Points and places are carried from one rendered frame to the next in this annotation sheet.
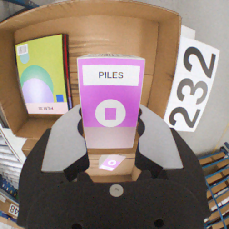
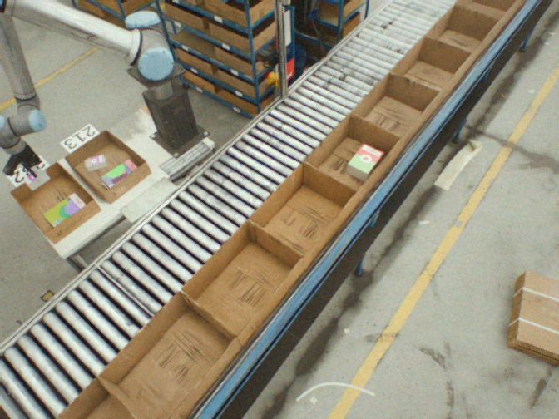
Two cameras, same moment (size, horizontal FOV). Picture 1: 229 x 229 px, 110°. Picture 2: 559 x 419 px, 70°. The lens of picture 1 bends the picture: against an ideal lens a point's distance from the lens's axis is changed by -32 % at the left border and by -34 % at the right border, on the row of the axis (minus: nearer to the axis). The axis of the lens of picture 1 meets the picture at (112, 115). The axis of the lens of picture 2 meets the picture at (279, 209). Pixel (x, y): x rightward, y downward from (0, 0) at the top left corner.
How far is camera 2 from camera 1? 2.29 m
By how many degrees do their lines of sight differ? 22
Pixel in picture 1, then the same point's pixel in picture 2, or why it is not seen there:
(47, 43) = (48, 216)
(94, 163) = (113, 165)
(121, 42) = (38, 203)
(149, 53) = (36, 194)
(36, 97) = (75, 206)
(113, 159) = (90, 162)
